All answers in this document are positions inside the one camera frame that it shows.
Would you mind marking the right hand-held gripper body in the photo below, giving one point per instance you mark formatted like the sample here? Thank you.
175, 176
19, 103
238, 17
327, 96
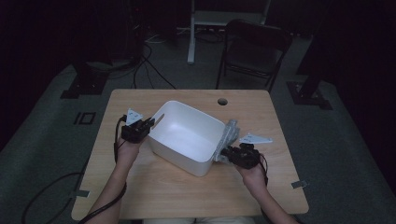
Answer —
246, 154

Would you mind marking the grey cloth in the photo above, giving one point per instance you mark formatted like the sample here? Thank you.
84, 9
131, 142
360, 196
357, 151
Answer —
229, 137

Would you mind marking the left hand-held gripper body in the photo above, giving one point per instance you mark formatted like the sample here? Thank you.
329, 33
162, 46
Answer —
134, 132

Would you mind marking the person's right hand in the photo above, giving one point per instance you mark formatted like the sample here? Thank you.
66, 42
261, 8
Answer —
253, 177

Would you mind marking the person's left hand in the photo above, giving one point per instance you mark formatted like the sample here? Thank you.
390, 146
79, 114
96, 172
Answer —
127, 154

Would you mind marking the white plastic bin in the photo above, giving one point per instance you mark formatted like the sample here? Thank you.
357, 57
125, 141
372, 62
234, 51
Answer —
186, 137

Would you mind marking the grey tape strip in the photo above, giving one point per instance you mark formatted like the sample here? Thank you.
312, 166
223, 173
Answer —
80, 193
299, 184

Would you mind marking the white metal desk frame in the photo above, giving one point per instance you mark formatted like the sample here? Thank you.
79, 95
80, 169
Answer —
193, 37

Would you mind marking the black stand with base plate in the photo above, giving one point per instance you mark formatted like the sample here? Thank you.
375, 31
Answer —
311, 90
85, 82

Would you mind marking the black folding chair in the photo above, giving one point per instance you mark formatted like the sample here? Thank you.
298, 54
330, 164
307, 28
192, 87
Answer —
253, 53

